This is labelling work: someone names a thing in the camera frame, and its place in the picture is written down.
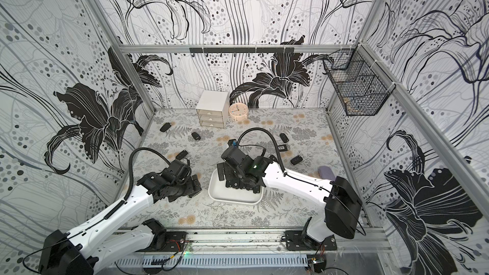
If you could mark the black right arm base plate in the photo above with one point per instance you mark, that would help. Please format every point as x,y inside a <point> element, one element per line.
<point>309,240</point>

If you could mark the black flip key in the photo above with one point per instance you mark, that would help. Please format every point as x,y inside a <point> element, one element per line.
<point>182,155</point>
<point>284,137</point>
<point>296,160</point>

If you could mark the black wire wall basket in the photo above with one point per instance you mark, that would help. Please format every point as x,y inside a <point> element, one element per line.
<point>354,76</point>

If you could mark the white rectangular storage tray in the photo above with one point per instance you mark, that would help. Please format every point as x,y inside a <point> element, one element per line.
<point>219,192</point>

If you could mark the pink round alarm clock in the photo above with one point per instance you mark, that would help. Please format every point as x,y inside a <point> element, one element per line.
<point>238,112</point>

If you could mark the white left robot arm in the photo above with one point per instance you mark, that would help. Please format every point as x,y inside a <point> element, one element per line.
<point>90,247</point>

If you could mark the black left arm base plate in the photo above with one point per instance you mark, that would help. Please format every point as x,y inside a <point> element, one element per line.
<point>164,240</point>

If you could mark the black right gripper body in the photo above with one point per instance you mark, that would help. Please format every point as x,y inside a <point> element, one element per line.
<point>232,176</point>

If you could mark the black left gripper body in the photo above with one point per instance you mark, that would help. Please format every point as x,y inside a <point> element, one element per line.
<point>184,188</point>

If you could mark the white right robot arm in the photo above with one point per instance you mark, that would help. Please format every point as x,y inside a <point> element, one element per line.
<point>340,204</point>

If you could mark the silver edged smart key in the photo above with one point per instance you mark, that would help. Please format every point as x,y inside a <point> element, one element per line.
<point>283,148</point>

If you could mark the white mini drawer cabinet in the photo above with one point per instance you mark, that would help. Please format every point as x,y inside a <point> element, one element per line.
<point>213,109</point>

